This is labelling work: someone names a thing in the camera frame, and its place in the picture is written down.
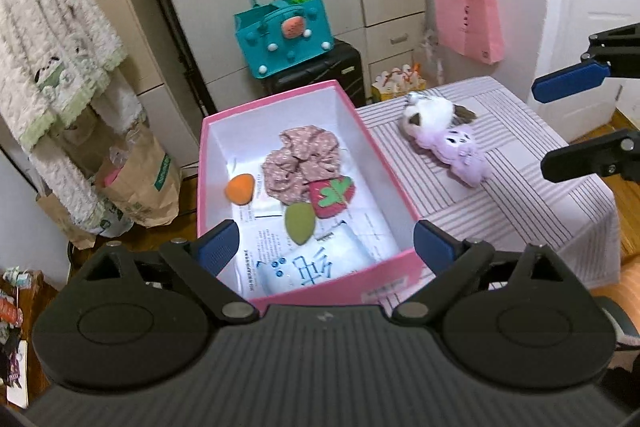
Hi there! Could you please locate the large brown paper bag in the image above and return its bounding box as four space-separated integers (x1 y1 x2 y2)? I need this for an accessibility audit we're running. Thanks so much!
97 127 183 228

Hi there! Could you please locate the blue white wipes pack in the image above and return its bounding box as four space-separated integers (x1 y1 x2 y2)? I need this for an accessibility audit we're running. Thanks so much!
255 224 378 297

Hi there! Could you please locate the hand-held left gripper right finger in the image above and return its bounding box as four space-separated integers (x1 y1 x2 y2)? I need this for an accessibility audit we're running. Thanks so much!
390 219 583 325

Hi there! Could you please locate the pink floral scrunchie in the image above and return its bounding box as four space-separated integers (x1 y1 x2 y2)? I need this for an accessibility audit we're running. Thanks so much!
263 125 342 198

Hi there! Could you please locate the white green fleece robe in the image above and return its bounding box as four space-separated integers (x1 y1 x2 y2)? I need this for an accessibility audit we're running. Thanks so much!
0 0 148 235

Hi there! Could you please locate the cluttered wooden shelf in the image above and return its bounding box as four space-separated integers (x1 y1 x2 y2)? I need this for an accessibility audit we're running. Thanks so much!
0 267 58 410

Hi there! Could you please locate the white plush cat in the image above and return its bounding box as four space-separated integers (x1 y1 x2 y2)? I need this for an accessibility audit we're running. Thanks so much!
400 91 478 138

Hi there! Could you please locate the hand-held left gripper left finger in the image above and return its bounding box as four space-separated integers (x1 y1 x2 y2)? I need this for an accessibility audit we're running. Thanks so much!
75 219 261 323

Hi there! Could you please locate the pink paper bag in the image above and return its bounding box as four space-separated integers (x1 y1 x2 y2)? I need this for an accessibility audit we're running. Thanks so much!
432 0 505 65

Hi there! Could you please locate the orange makeup sponge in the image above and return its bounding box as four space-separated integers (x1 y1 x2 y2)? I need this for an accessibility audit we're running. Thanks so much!
225 174 256 206

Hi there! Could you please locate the yellow gift box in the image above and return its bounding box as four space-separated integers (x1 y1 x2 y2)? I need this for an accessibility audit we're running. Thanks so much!
371 63 428 104

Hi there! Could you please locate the green makeup sponge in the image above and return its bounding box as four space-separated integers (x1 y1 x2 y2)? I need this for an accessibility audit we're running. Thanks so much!
284 202 318 245

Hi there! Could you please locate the small brown paper bag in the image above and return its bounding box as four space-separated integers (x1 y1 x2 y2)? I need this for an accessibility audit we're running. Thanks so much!
35 192 96 250

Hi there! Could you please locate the printed paper leaflet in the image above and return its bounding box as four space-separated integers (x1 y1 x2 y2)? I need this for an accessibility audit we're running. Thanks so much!
230 157 401 298

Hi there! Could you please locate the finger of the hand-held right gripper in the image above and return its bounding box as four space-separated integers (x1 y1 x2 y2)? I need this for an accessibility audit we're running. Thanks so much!
531 23 640 104
541 128 640 184

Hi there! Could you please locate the black stand pole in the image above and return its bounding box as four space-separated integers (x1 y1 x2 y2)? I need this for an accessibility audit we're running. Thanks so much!
117 0 221 112

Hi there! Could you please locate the red felt strawberry pouch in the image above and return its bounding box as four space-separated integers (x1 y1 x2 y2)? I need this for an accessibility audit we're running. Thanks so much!
308 175 357 219

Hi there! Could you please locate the teal felt tote bag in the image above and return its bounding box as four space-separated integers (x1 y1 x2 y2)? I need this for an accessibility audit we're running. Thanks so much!
235 0 335 80

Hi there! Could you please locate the pink cardboard box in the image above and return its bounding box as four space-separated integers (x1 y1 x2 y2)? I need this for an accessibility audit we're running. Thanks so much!
196 80 426 314

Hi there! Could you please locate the black suitcase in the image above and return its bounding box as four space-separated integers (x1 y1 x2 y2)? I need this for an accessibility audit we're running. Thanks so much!
260 39 365 110

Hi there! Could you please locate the purple plush toy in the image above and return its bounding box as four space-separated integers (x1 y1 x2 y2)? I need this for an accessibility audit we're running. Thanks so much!
417 124 488 188

